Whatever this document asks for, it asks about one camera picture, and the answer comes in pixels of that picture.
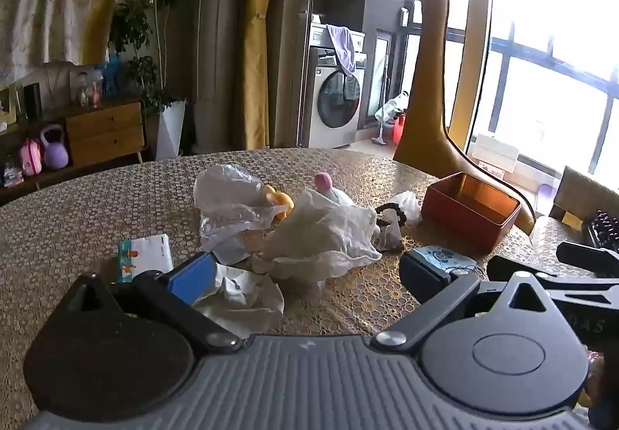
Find blue cartoon face mask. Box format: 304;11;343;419
412;246;479;273

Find brown hair scrunchie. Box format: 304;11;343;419
374;202;407;228

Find white cloth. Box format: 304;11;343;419
193;263;284;339

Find clear plastic bag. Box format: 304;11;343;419
193;164;282;266

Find yellow rubber duck toy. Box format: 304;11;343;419
264;185;295;220

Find black beaded cushion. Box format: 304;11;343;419
582;210;619;252

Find white tissue pack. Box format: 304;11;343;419
118;233;173;282

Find beige patterned sofa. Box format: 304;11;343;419
530;167;618;251

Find red rectangular storage box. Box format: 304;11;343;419
422;172;522;254

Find small clear plastic wrapper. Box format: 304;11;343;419
392;190;422;226

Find patterned lace tablecloth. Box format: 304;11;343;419
0;146;596;430

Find red crate with white panel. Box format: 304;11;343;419
471;134;519;180

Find brown giraffe shaped chair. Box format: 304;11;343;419
395;0;536;234

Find wooden sideboard cabinet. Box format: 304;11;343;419
1;98;148;205

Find pink white small toy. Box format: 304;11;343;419
314;172;355;207

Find purple kettlebell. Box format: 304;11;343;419
40;123;69;170

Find red bucket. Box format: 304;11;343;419
392;114;406;146

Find pink toy bag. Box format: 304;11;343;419
18;138;43;177

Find white front-load washing machine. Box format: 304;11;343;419
300;24;367;148

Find potted green plant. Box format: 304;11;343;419
108;0;187;161

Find purple towel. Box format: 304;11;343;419
326;24;356;76

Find yellow curtain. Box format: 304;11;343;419
242;0;270;149

